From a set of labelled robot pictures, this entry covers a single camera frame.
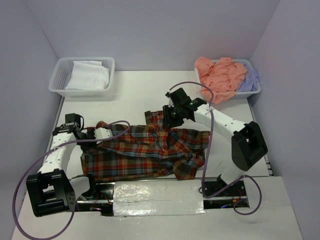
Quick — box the white plastic basket left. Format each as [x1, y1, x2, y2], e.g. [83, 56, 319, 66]
[48, 57, 115, 98]

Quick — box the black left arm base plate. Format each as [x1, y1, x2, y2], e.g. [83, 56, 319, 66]
[75, 174, 115, 217]

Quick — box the white plastic basket right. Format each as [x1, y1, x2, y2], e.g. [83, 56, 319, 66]
[194, 56, 260, 104]

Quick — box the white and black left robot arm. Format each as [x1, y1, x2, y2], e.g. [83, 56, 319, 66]
[26, 113, 98, 217]

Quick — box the white plastic basket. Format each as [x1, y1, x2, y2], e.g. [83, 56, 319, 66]
[48, 57, 115, 98]
[194, 56, 260, 104]

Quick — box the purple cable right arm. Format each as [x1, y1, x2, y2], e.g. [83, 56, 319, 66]
[168, 81, 263, 216]

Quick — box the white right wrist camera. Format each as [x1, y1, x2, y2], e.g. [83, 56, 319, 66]
[165, 90, 175, 108]

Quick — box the orange crumpled shirt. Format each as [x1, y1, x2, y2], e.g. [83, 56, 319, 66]
[194, 56, 247, 104]

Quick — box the silver foil tape panel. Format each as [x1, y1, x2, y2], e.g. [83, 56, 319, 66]
[113, 179, 205, 217]

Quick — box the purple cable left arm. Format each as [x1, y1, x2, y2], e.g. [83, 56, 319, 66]
[12, 120, 132, 239]

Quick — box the plaid flannel long sleeve shirt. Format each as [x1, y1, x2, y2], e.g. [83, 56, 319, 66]
[80, 110, 210, 182]

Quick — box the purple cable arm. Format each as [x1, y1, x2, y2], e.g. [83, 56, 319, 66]
[168, 81, 263, 216]
[12, 120, 132, 239]

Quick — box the white folded cloth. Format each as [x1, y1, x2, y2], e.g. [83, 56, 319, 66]
[65, 61, 110, 91]

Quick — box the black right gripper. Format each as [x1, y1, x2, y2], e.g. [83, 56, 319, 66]
[162, 104, 184, 129]

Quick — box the lavender crumpled shirt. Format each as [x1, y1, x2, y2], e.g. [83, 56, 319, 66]
[237, 64, 259, 93]

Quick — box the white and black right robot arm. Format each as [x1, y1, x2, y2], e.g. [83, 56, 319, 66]
[162, 87, 268, 196]

